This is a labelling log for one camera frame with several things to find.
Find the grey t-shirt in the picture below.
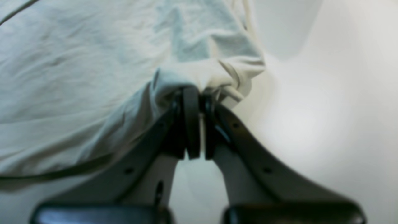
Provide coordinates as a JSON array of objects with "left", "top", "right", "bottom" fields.
[{"left": 0, "top": 0, "right": 265, "bottom": 178}]

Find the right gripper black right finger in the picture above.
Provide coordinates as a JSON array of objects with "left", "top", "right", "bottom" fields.
[{"left": 202, "top": 93, "right": 352, "bottom": 204}]

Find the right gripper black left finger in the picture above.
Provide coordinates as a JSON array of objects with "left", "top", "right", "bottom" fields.
[{"left": 47, "top": 87, "right": 200, "bottom": 204}]

